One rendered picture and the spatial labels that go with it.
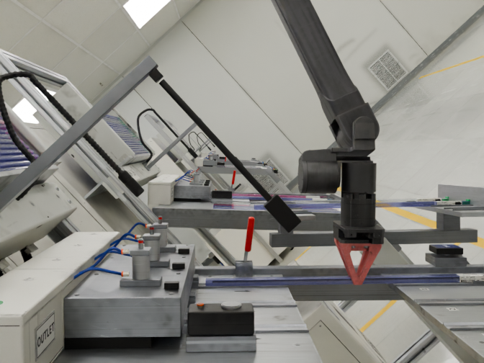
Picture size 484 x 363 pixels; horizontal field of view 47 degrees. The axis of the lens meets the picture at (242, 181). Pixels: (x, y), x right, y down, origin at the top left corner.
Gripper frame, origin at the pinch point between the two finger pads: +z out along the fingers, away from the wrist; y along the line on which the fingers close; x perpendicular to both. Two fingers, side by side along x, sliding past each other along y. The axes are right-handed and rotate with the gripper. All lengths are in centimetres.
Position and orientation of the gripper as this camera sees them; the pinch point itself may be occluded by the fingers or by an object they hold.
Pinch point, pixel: (356, 279)
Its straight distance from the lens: 96.9
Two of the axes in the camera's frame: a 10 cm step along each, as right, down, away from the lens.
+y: 0.3, 0.6, -10.0
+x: 10.0, 0.1, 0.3
